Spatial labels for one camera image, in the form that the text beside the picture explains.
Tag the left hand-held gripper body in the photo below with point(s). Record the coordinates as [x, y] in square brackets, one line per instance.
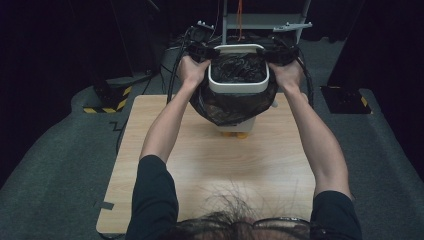
[197, 46]

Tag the person's black right sleeve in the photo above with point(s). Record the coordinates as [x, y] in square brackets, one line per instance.
[336, 216]

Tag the person's left hand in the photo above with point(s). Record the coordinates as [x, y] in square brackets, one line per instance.
[191, 71]

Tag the black glasses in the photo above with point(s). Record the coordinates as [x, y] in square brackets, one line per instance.
[286, 220]

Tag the cream trash bin with face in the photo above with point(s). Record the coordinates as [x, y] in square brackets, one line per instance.
[241, 128]

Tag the person's black left sleeve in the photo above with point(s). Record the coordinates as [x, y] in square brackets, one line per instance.
[153, 200]

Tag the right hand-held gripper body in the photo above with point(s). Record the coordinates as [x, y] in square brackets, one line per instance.
[286, 50]

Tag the person's right hand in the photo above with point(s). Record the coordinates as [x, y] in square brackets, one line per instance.
[288, 75]

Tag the black base with hazard stripes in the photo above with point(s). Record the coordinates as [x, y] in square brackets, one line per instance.
[111, 96]
[346, 101]

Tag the grey metal stand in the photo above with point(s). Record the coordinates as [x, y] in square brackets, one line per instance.
[260, 20]

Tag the grey tape strip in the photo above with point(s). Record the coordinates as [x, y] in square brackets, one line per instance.
[104, 205]

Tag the black plastic trash bag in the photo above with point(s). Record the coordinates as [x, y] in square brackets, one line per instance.
[230, 110]

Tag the person's head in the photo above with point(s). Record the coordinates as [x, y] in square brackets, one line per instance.
[226, 230]

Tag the person's black sleeve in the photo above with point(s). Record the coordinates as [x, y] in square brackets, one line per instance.
[336, 216]
[153, 200]

